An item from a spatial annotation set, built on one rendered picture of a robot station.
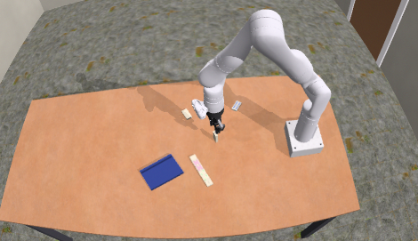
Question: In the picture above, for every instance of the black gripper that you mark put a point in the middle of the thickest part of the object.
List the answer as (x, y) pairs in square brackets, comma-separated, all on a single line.
[(215, 119)]

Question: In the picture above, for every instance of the dark blue book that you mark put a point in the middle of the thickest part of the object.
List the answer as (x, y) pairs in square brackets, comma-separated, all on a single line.
[(160, 172)]

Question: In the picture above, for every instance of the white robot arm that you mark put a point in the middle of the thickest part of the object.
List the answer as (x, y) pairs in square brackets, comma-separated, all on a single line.
[(265, 33)]

